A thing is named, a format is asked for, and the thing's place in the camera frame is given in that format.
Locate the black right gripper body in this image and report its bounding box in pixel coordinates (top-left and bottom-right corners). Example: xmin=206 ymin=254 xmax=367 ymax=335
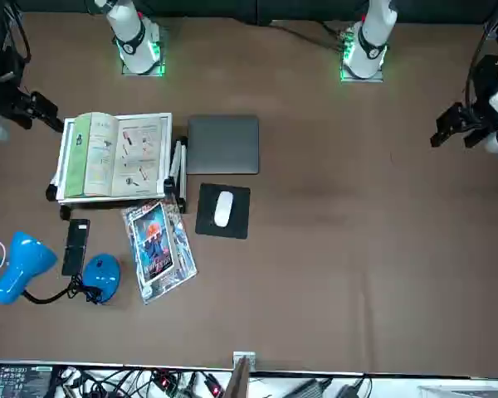
xmin=0 ymin=85 xmax=32 ymax=121

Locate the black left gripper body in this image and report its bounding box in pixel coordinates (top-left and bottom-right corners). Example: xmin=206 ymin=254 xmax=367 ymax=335
xmin=464 ymin=56 xmax=498 ymax=130

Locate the green-covered paperback book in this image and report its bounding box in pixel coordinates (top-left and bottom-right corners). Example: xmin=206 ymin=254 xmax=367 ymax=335
xmin=63 ymin=111 xmax=164 ymax=199

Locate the blue desk lamp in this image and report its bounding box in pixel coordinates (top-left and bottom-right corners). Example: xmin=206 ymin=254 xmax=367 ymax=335
xmin=0 ymin=231 xmax=121 ymax=306

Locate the white folding reading stand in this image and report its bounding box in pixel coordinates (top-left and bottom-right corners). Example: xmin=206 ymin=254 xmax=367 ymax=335
xmin=45 ymin=111 xmax=188 ymax=221

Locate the black folding phone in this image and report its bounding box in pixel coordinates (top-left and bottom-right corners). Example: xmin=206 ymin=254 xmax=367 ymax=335
xmin=61 ymin=218 xmax=91 ymax=277

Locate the comic magazine with orange figure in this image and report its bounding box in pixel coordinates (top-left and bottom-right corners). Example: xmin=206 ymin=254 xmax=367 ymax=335
xmin=121 ymin=200 xmax=183 ymax=306

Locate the grey closed laptop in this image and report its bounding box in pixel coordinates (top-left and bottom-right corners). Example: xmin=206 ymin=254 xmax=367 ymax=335
xmin=186 ymin=114 xmax=261 ymax=176

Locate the comic magazine with pale cover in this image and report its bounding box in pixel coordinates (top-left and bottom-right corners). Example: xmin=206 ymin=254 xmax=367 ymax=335
xmin=162 ymin=194 xmax=199 ymax=291

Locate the white computer mouse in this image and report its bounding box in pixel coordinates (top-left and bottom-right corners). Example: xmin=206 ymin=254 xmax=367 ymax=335
xmin=213 ymin=190 xmax=234 ymax=228

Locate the black mouse pad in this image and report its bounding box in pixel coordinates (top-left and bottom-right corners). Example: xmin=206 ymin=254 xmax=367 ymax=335
xmin=194 ymin=182 xmax=251 ymax=240

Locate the white flat box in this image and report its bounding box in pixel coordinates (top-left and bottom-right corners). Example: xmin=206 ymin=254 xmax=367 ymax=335
xmin=417 ymin=384 xmax=498 ymax=398

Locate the black labelled power adapter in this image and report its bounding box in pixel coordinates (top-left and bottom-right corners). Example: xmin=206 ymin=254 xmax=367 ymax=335
xmin=0 ymin=364 xmax=54 ymax=398

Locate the black plug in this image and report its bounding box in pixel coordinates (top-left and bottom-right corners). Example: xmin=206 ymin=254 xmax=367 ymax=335
xmin=335 ymin=379 xmax=373 ymax=398

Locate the grey power brick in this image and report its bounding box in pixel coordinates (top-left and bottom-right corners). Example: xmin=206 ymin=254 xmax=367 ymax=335
xmin=281 ymin=377 xmax=334 ymax=398

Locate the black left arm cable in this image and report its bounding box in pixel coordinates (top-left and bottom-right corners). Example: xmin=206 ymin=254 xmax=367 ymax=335
xmin=464 ymin=0 xmax=498 ymax=109

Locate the black left base cable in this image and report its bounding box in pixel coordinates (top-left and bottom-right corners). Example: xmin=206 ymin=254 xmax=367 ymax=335
xmin=268 ymin=19 xmax=350 ymax=54

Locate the black bundled lamp cable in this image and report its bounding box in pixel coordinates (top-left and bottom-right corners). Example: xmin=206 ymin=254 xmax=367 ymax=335
xmin=66 ymin=271 xmax=105 ymax=306

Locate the black loose cable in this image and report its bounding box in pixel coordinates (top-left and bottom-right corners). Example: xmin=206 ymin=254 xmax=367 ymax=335
xmin=78 ymin=366 xmax=150 ymax=396

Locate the aluminium camera post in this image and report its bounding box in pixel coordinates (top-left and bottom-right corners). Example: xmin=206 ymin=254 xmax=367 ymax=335
xmin=223 ymin=351 xmax=257 ymax=398

